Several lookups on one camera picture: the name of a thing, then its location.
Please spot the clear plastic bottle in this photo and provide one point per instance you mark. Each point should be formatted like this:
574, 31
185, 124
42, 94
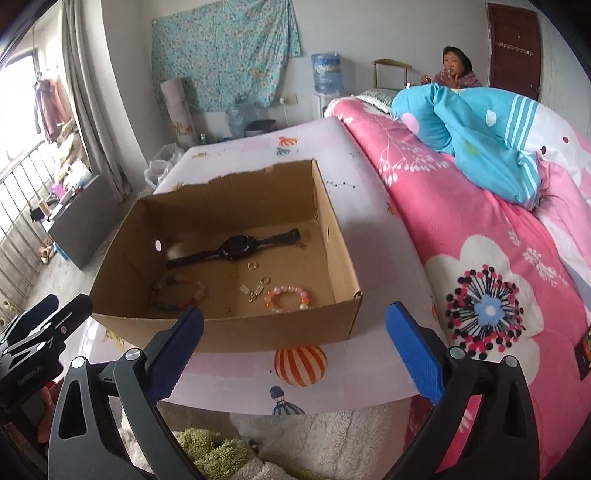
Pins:
240, 121

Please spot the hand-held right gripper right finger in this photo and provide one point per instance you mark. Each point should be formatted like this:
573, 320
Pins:
415, 353

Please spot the brown cardboard box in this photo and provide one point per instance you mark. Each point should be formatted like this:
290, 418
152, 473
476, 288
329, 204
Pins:
231, 323

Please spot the black wrist watch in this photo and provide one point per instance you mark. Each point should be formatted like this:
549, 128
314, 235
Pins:
238, 246

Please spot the dark cabinet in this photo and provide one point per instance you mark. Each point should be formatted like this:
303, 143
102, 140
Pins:
83, 221

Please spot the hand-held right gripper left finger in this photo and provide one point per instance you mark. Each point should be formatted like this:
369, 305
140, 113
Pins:
180, 353

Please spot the metal window railing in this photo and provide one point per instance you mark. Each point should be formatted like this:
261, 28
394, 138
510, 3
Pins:
18, 207

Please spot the floral pillow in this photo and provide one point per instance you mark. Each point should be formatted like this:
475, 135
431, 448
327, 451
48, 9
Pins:
376, 98

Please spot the blue quilt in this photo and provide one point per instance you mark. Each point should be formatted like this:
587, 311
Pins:
480, 134

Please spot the floral wall cloth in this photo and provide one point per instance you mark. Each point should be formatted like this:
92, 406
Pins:
221, 50

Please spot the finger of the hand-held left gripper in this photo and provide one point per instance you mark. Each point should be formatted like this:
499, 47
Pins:
76, 311
32, 314

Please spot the brown door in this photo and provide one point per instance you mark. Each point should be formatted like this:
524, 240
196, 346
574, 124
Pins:
515, 50

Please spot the black bin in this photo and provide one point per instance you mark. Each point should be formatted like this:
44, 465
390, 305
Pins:
261, 128

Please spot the pink floral quilt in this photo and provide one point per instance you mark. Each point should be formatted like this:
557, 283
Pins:
461, 240

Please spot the white water dispenser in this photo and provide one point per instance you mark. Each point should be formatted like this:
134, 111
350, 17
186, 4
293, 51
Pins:
319, 105

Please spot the grey curtain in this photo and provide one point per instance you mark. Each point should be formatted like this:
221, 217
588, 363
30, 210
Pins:
92, 92

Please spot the blue water jug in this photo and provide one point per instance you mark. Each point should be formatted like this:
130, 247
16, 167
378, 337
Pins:
327, 74

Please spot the pair of beige shoes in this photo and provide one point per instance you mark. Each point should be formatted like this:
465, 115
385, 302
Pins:
46, 254

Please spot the rolled floral mat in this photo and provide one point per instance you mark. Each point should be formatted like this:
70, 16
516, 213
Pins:
178, 115

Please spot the white wall socket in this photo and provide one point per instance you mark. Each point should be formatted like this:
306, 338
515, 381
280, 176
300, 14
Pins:
289, 99

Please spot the white plastic bag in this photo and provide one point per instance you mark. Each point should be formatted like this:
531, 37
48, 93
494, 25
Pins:
159, 168

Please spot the hanging pink clothes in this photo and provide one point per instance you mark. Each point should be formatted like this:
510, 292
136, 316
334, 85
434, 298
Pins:
51, 108

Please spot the green fluffy rug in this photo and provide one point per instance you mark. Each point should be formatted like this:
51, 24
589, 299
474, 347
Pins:
217, 454

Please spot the silver comb clip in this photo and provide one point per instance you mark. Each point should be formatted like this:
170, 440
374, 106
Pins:
256, 291
246, 289

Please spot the white fluffy rug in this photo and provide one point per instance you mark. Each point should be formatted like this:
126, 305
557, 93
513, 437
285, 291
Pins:
332, 443

